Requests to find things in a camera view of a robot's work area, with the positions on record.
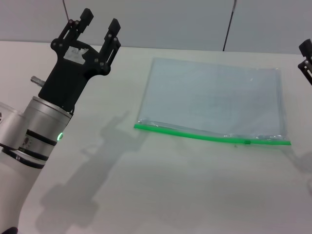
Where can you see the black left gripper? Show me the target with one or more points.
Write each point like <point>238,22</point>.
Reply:
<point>65,78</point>

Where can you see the green zipper slider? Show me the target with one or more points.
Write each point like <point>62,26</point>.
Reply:
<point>247,142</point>

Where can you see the clear green-zip document bag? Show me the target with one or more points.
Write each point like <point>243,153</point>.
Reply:
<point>207,97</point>

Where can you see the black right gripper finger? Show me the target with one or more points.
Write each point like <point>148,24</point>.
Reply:
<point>307,47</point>

